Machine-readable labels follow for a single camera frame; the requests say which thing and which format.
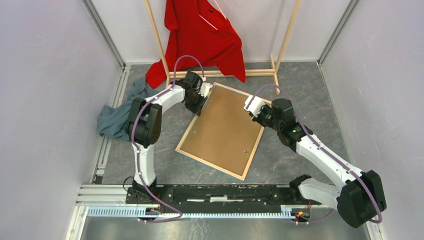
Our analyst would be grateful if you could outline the blue picture frame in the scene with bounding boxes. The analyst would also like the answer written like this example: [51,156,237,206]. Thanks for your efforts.
[175,82,264,181]

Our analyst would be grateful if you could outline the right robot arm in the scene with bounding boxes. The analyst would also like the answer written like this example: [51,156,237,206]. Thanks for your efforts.
[244,95,387,228]

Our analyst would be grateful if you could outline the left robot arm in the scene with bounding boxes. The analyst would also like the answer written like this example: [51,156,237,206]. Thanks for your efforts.
[124,71,213,204]

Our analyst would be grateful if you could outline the wooden clothes rack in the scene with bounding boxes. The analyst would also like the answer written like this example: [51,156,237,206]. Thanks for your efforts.
[144,0,303,98]

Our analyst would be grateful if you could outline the red shirt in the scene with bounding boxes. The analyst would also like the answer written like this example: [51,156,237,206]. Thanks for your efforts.
[164,0,246,83]

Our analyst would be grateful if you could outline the grey-blue cloth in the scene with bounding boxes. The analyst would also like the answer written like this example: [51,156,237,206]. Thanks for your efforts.
[97,77,158,141]

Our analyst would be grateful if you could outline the pink clothes hanger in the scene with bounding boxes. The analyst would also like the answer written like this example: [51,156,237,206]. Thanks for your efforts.
[197,0,228,30]

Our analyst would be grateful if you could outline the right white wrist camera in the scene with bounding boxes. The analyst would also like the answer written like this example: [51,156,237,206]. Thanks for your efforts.
[243,95,266,118]

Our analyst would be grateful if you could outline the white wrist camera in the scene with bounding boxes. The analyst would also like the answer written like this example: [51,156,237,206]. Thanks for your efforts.
[243,95,266,118]
[198,76,214,97]

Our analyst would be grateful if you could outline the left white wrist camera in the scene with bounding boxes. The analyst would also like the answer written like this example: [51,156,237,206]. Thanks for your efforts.
[198,76,214,97]

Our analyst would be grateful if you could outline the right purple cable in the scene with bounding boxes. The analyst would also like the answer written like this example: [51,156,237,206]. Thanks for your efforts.
[245,83,384,225]

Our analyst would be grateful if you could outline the purple cable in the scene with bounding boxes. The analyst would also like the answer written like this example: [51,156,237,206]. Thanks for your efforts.
[131,54,206,224]
[245,83,384,225]

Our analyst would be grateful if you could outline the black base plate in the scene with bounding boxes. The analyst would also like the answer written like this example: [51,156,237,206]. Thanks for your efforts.
[125,184,318,214]

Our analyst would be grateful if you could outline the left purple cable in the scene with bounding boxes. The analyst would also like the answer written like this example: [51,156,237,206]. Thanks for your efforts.
[131,54,206,224]

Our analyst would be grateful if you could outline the white cable duct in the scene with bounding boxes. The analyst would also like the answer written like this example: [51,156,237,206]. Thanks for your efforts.
[87,206,295,220]

